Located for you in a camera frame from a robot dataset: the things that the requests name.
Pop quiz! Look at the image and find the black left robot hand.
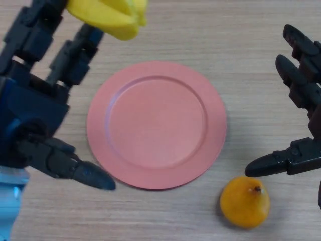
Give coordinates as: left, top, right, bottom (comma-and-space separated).
0, 0, 116, 191

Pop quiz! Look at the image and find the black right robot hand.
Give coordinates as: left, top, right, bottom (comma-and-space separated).
244, 24, 321, 178

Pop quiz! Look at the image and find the yellow starfruit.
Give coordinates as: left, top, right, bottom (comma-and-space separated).
66, 0, 148, 42

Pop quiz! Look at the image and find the pink round plate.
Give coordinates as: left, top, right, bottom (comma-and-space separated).
86, 61, 228, 191

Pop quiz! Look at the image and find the orange pear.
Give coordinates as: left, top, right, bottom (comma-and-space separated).
220, 175, 271, 229

